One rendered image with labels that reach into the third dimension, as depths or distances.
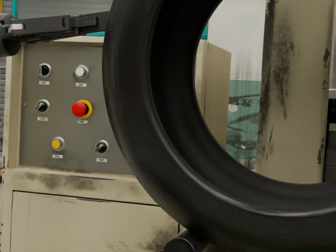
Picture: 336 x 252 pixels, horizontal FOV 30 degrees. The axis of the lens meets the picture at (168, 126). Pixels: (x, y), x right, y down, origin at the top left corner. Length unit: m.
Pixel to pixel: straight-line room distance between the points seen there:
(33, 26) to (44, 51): 0.72
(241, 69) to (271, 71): 8.81
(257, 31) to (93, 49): 8.45
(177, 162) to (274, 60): 0.43
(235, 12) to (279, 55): 8.89
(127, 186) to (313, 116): 0.60
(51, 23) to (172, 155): 0.31
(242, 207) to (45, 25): 0.44
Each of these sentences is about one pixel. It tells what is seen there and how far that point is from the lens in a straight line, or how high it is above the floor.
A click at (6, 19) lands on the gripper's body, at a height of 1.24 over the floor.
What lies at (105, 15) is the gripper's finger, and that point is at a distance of 1.05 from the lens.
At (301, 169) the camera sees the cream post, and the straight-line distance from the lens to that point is 1.24.
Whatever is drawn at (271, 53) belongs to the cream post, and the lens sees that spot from 1.25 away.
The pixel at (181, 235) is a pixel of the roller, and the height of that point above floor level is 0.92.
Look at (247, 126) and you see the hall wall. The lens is 9.98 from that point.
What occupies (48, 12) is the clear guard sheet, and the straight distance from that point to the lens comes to 1.75.
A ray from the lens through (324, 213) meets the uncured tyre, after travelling 0.86.
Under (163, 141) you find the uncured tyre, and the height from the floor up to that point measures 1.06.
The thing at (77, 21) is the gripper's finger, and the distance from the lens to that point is 1.05.
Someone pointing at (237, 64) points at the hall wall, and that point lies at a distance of 10.05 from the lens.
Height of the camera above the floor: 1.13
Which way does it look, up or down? 3 degrees down
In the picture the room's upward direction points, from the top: 3 degrees clockwise
